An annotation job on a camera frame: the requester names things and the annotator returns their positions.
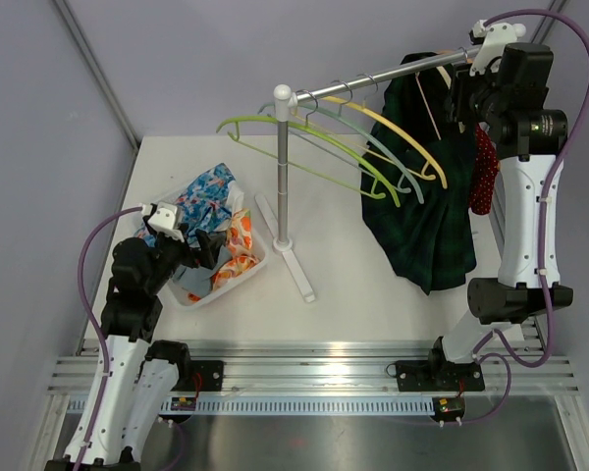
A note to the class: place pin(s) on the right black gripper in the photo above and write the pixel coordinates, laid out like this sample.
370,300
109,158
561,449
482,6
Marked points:
456,100

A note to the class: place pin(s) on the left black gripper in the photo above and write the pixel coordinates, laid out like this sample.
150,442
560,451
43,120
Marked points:
207,244

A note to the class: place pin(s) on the orange floral skirt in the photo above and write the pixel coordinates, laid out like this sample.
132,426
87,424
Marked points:
240,242

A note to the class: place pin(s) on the light blue denim garment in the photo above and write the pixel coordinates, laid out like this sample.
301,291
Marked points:
198,281

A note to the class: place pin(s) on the blue floral skirt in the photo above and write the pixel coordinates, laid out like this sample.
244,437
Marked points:
208,203

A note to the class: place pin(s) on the yellow hanger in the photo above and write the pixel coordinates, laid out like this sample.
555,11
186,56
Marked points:
430,161

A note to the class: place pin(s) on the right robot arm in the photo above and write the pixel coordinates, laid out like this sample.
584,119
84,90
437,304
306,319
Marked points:
509,95

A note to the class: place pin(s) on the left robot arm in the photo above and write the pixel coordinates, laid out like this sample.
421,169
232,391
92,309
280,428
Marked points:
135,372

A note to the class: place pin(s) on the cream hanger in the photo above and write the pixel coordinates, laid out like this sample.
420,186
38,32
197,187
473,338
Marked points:
433,87

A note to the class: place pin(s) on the orange hanger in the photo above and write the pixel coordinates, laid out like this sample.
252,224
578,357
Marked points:
465,57

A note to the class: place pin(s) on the white plastic basket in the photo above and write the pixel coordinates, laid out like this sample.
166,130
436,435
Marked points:
259,250

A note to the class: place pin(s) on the red polka dot garment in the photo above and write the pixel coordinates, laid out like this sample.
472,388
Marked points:
485,171

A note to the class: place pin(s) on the dark green plaid garment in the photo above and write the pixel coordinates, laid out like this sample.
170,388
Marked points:
427,241

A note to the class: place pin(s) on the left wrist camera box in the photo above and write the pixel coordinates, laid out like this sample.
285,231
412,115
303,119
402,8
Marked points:
162,219

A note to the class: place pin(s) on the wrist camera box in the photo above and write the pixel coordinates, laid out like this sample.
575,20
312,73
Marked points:
492,41
162,219

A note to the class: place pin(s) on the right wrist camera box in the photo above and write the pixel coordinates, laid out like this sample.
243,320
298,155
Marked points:
492,41

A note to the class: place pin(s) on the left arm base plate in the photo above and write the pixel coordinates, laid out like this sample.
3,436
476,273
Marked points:
202,376

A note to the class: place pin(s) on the aluminium rail frame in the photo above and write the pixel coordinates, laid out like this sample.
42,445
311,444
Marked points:
526,418

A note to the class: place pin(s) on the white slotted cable duct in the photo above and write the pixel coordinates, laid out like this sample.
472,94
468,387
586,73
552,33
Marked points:
300,405

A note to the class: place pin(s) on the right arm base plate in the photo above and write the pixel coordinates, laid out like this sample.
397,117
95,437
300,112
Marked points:
421,376

